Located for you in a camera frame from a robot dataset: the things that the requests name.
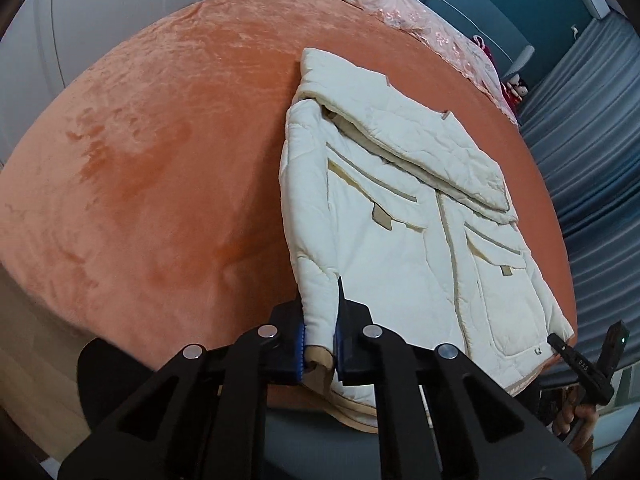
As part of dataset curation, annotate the cream white puffer jacket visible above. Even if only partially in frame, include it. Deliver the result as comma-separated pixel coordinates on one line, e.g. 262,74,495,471
279,48,574,434

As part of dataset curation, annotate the person's right hand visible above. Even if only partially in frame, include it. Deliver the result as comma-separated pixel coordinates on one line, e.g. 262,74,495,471
551,387,599,452

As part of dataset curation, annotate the orange plush bed blanket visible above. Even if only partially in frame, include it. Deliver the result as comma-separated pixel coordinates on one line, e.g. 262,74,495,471
1,0,553,368

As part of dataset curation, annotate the grey blue curtain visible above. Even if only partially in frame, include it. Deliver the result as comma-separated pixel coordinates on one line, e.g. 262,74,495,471
520,12,639,368

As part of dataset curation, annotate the red plush toy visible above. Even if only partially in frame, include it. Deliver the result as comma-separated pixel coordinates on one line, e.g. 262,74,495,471
472,35,528,113

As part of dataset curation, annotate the blue upholstered headboard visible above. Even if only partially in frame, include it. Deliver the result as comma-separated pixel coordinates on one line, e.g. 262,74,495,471
420,0,535,80

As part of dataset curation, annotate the white panelled wardrobe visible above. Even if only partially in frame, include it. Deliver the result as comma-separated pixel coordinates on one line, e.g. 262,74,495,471
1,0,198,160

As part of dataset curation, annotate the pink floral quilt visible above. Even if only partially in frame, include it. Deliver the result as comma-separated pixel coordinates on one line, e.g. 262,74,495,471
343,0,518,124

